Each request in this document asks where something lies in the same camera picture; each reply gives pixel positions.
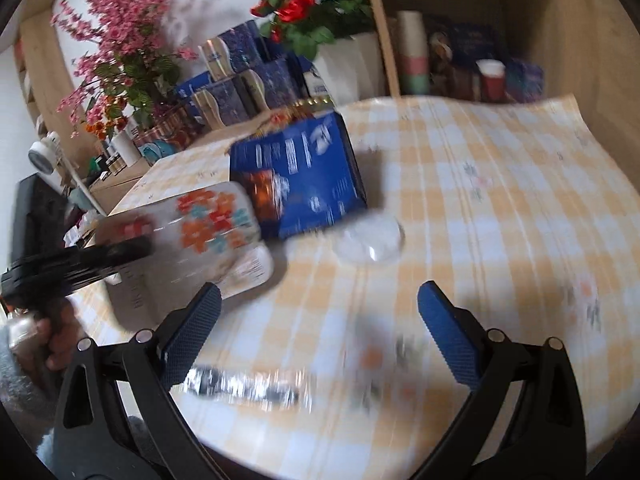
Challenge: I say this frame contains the dark blue picture box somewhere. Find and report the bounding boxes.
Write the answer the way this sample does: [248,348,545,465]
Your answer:
[425,15,511,101]

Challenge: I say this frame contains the orange flowers in white vase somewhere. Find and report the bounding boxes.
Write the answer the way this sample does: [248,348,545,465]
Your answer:
[82,105,143,166]

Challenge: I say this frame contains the copper striped box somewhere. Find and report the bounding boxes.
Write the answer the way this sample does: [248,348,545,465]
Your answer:
[131,107,203,153]

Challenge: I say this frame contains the pink flower plant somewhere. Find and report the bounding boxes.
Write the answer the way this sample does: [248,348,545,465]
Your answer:
[50,0,201,128]

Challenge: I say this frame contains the teal patterned box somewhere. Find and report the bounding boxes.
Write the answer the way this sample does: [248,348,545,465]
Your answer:
[139,140,178,165]

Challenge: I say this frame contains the white desk fan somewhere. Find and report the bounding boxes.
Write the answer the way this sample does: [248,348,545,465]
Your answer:
[27,131,83,201]

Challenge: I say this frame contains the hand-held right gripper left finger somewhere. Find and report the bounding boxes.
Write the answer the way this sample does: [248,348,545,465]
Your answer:
[51,283,223,480]

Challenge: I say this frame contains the row of blue gift boxes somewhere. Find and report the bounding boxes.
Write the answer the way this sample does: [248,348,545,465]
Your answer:
[175,20,331,131]

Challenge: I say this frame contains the blue patterned small box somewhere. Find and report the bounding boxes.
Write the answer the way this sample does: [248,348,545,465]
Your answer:
[505,60,546,103]

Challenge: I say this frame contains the brown patterned snack packet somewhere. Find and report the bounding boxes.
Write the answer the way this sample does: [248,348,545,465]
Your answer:
[250,111,297,139]

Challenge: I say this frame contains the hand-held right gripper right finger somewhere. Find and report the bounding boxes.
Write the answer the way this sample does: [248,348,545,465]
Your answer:
[415,281,587,480]

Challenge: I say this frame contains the stack of pastel paper cups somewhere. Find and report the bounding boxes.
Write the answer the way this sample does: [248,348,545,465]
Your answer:
[397,10,431,96]

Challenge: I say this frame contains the white floral plastic bag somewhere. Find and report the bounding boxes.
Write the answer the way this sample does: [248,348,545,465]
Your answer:
[97,180,276,333]

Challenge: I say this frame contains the blue cardboard box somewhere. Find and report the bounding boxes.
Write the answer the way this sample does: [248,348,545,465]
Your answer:
[229,110,368,241]

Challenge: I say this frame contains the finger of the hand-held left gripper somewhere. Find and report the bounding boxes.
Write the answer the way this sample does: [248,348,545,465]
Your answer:
[62,237,153,286]

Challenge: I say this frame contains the red roses in white pot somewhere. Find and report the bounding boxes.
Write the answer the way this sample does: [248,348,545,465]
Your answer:
[250,0,383,106]

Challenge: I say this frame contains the row of small amber bottles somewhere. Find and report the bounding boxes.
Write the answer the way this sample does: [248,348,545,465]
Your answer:
[100,152,128,181]

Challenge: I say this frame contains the black plastic fork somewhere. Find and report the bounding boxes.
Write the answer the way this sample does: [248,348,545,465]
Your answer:
[182,364,313,411]

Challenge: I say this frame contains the person's left hand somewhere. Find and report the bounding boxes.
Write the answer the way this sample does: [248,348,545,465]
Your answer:
[35,310,76,371]

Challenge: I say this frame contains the red paper cup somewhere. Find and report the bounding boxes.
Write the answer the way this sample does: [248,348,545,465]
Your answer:
[475,59,507,103]

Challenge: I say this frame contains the yellow plaid floral tablecloth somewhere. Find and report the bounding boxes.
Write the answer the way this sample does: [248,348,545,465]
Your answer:
[87,92,628,461]

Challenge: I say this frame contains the wooden shelf unit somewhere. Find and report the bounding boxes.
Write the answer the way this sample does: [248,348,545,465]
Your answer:
[362,0,640,161]

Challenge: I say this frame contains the clear plastic lid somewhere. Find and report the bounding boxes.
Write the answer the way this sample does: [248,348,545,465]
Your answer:
[336,215,405,265]

